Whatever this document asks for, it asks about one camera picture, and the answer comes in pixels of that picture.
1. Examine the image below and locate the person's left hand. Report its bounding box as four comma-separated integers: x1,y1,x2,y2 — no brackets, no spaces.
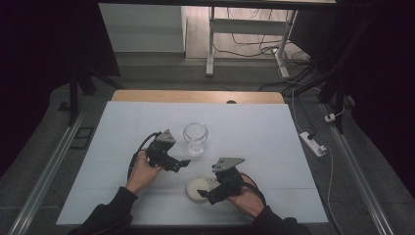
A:
124,150,164,196

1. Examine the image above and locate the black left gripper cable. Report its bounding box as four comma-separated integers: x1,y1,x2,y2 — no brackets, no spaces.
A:
126,131,162,181

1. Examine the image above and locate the white desk frame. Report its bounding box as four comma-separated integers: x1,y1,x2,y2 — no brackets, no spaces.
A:
205,6,299,79

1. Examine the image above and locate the person's right hand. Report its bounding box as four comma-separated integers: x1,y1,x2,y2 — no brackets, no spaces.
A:
226,172,266,219

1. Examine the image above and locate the white power cable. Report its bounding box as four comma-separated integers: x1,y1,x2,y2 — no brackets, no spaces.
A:
291,87,346,235

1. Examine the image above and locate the black floor frame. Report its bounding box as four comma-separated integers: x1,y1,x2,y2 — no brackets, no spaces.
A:
70,126,96,151

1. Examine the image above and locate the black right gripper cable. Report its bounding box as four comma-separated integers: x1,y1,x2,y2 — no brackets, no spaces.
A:
240,173,267,208

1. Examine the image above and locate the clear glass jar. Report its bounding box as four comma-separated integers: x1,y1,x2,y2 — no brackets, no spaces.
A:
182,121,209,157

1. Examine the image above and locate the pale grey panel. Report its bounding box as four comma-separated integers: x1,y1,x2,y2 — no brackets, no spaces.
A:
98,3,186,54

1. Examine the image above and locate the metal floor rail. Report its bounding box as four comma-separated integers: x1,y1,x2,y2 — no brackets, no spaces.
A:
320,103,395,235
7,107,88,235

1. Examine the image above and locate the tangle of black floor cables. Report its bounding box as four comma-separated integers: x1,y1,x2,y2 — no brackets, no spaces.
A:
213,8,312,68

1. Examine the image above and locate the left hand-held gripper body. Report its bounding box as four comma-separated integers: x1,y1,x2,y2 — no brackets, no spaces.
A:
145,128,183,173

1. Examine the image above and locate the white table cover sheet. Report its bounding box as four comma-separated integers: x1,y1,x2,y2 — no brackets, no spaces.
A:
56,101,329,226

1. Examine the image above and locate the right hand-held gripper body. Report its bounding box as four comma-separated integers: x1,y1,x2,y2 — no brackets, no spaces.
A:
208,157,247,204

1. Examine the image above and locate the white round lid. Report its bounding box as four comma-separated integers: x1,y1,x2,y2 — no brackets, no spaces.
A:
186,175,213,204

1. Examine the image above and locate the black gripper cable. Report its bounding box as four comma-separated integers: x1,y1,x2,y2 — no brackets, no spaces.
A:
240,173,267,208
126,131,162,181

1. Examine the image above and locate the white power strip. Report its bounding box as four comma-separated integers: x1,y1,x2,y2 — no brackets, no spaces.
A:
299,131,328,159

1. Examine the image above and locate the black curtain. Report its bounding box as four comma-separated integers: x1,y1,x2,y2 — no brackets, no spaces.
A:
0,0,121,179
336,0,415,189

